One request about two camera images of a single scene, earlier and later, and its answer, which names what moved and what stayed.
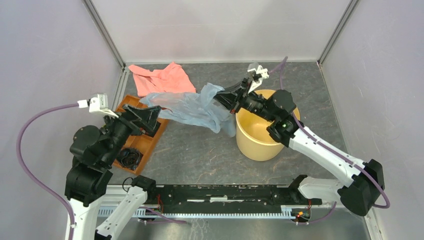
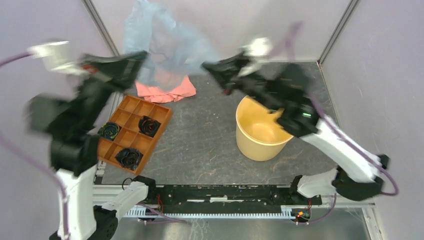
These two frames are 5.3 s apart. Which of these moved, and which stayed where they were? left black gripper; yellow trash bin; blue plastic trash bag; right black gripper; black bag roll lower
Moved: left black gripper; right black gripper; blue plastic trash bag
Stayed: black bag roll lower; yellow trash bin
